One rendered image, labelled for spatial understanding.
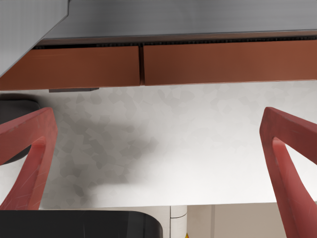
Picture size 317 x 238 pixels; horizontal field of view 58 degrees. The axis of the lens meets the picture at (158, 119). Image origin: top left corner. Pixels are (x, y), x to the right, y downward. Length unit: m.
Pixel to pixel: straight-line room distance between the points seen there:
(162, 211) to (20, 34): 0.75
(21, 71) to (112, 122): 0.18
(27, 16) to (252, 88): 0.32
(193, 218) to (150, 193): 0.81
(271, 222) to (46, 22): 1.23
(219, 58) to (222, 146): 0.20
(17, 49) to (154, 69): 0.12
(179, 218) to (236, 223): 0.41
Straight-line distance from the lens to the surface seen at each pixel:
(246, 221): 1.33
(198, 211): 1.26
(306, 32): 0.30
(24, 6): 0.28
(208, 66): 0.30
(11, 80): 0.33
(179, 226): 0.97
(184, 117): 0.44
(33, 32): 0.28
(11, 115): 0.47
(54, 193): 0.51
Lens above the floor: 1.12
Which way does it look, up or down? 81 degrees down
